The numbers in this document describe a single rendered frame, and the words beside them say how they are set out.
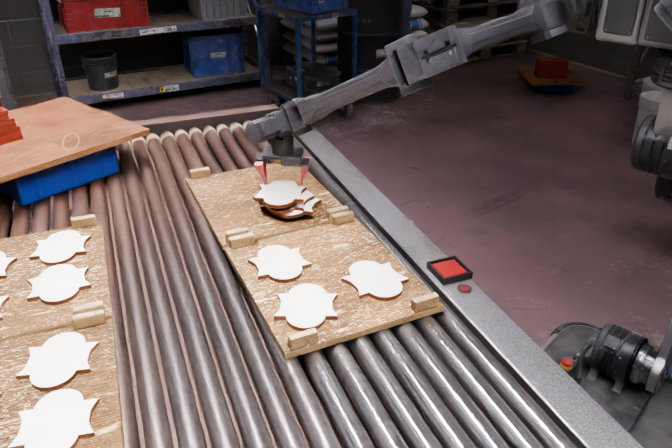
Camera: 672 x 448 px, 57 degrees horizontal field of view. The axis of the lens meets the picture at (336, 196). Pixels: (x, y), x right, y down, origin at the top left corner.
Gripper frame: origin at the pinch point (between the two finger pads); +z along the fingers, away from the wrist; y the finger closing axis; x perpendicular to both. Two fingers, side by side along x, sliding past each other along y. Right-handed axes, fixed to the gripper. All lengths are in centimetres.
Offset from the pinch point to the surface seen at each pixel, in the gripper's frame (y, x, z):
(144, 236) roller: -32.5, -18.4, 7.7
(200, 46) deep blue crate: -138, 387, 66
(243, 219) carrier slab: -9.0, -10.5, 5.8
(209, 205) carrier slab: -19.8, -3.6, 6.1
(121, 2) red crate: -188, 350, 23
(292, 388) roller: 12, -66, 7
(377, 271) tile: 26.0, -33.2, 3.8
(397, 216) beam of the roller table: 30.8, -1.8, 7.4
